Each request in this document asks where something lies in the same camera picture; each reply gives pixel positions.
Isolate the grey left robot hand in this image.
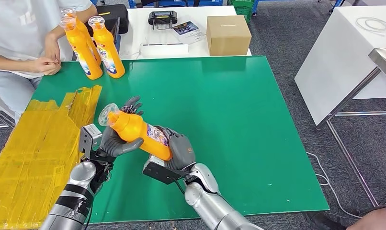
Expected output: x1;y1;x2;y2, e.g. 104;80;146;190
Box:
99;95;145;158

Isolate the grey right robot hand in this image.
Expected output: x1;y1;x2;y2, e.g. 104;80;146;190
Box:
155;125;196;171

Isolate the orange detergent bottle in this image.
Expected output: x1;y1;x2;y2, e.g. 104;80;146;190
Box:
87;16;126;79
98;103;174;161
60;8;102;67
59;17;103;81

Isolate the yellow taped cardboard sheet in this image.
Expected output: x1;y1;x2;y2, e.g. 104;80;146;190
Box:
0;85;103;230

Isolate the white flat box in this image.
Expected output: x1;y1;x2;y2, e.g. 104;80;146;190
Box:
139;43;189;60

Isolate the dark blue tablet folio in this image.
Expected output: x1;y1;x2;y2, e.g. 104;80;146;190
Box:
112;17;122;52

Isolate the white desk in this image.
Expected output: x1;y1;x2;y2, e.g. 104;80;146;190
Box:
116;5;252;62

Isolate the brown cardboard box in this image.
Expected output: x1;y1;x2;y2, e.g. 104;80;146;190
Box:
206;15;252;57

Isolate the printed booklet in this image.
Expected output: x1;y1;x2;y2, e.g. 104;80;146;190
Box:
171;21;207;45

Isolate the black carry case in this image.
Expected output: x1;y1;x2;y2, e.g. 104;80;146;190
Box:
85;4;129;37

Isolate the black remote controller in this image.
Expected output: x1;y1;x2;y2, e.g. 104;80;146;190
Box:
148;11;178;31

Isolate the black office chair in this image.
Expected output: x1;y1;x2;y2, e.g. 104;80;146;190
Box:
139;0;190;8

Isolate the person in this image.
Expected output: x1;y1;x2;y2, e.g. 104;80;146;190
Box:
306;204;386;230
0;0;99;123

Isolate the green plastic crate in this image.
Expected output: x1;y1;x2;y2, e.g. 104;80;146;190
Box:
227;0;256;23

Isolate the white square table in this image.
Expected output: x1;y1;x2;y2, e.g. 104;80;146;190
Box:
294;4;386;126

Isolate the blue trolley leg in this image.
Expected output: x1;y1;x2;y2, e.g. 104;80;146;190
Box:
328;0;343;14

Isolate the stainless steel table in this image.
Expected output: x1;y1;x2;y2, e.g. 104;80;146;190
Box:
317;46;386;207

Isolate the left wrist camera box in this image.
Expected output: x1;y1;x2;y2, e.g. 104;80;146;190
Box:
79;124;103;161

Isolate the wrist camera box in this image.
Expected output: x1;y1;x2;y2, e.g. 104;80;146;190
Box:
142;155;190;186
79;124;103;161

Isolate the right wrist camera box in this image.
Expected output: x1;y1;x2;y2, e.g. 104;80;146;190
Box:
142;155;190;186

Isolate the metal stool frame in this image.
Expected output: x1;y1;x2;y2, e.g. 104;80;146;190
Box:
0;106;17;129

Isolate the white floor cable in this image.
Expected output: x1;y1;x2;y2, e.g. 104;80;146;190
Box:
306;151;363;219

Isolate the coiled clear cable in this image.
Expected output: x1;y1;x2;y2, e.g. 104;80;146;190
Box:
355;16;386;36

